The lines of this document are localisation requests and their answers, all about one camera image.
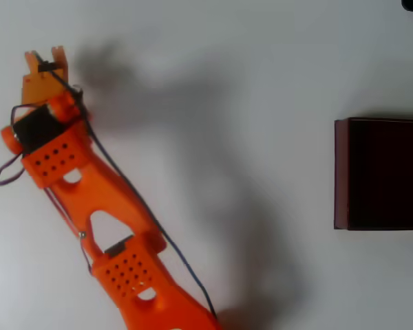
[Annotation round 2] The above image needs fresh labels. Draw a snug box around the dark red open box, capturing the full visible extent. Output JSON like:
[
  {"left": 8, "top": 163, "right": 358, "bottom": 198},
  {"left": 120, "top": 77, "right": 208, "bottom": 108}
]
[{"left": 332, "top": 117, "right": 413, "bottom": 232}]

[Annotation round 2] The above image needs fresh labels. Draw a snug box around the purple wire loop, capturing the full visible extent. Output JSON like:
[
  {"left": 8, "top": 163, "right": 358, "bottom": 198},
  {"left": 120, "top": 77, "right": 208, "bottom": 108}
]
[{"left": 0, "top": 104, "right": 39, "bottom": 188}]

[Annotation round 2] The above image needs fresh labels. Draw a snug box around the light orange forked camera bracket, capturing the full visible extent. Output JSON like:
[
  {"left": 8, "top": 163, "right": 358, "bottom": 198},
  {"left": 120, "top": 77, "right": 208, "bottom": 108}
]
[{"left": 21, "top": 45, "right": 70, "bottom": 105}]

